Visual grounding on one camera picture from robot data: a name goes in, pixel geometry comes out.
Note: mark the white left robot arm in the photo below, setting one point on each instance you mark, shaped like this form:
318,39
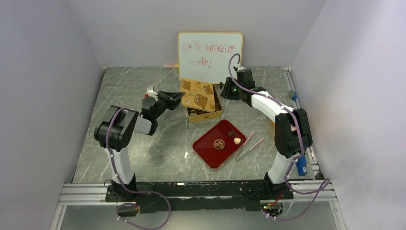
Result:
117,127

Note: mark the gold chocolate tin box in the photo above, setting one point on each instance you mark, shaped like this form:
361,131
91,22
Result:
195,115

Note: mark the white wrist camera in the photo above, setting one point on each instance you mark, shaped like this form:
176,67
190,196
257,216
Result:
151,92
238,67

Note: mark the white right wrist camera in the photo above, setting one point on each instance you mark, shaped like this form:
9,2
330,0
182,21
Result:
238,67

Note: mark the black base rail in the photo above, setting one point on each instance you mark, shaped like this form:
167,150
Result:
209,195

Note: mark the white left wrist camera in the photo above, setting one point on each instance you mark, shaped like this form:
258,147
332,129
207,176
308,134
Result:
151,92

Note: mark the red rectangular tray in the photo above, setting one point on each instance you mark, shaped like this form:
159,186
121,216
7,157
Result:
215,146

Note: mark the beige heart chocolate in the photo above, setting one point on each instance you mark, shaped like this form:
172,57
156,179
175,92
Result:
237,141

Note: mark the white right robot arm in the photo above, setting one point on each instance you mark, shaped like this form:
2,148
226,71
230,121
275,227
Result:
292,130

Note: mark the dark round chocolate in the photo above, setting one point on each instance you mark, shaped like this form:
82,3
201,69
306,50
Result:
231,133

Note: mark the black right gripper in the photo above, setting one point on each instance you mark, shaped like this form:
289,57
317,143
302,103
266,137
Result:
230,87

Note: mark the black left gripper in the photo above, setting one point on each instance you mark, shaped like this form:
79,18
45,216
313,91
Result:
171,97

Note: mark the whiteboard with yellow frame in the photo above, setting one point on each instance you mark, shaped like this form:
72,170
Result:
205,56

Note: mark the metal tweezers with pink grips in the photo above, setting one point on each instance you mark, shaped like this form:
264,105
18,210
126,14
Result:
246,148

